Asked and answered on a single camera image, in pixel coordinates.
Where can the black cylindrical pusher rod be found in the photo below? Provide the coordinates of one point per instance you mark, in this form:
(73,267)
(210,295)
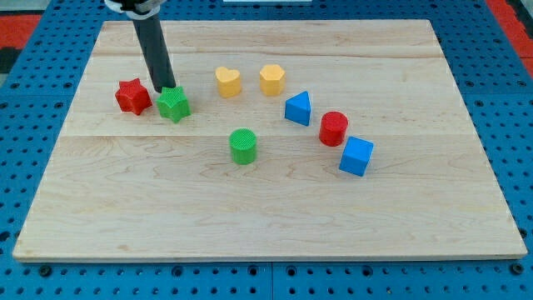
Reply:
(154,49)

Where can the white and black rod mount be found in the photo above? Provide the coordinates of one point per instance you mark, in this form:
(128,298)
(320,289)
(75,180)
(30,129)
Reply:
(135,9)

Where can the red star block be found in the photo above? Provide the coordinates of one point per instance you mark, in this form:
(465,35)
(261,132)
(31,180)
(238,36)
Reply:
(133,97)

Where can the green star block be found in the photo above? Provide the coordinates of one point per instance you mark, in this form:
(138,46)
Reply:
(173,104)

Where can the yellow heart block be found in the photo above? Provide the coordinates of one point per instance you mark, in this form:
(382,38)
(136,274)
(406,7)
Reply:
(228,82)

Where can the yellow hexagon block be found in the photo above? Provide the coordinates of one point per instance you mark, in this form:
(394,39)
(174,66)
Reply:
(272,79)

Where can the green cylinder block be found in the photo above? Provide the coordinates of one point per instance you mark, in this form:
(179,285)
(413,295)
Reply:
(243,145)

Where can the blue triangle block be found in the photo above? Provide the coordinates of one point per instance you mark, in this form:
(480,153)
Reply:
(298,109)

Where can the light wooden board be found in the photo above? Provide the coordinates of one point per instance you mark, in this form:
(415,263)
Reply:
(120,187)

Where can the red cylinder block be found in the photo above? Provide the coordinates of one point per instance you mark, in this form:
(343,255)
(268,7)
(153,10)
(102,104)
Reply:
(333,128)

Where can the blue cube block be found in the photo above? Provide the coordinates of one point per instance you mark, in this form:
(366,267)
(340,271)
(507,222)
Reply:
(356,156)

